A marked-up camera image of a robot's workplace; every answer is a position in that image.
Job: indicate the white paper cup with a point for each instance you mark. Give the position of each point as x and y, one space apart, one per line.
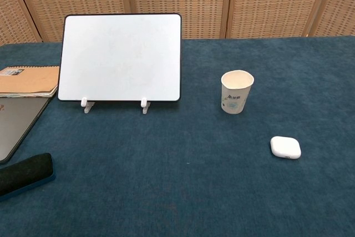
236 95

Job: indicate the blue felt whiteboard eraser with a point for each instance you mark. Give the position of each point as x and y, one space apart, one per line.
25 171

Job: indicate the brown spiral notebook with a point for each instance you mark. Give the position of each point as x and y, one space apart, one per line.
27 80

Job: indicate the woven folding screen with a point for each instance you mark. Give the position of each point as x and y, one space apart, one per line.
222 1

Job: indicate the grey laptop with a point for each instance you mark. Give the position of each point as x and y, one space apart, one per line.
16 123

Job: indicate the white earbuds case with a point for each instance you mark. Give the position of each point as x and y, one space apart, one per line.
285 147

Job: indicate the blue table cloth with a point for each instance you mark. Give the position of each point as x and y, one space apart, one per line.
177 165

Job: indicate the white board with black frame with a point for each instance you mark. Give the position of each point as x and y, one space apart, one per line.
119 56

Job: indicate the white plastic board stand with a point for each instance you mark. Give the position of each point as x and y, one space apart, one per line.
88 106

